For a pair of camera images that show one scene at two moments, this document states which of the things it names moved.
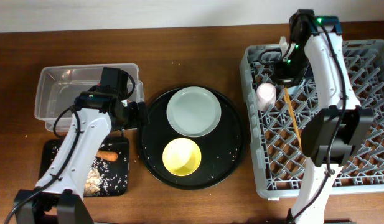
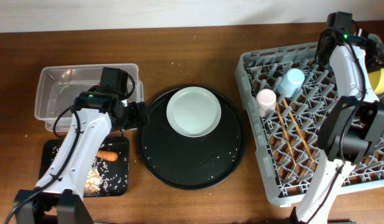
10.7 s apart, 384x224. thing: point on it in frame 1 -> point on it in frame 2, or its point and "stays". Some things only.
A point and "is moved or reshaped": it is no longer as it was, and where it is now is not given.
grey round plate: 193,111 stays
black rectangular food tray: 115,174 stays
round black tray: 221,149 stays
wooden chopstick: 292,116 -> 288,142
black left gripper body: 133,117 stays
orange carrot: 107,155 stays
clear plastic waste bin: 58,87 stays
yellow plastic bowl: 182,157 -> 380,80
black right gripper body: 289,73 -> 369,50
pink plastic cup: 266,96 is moved or reshaped
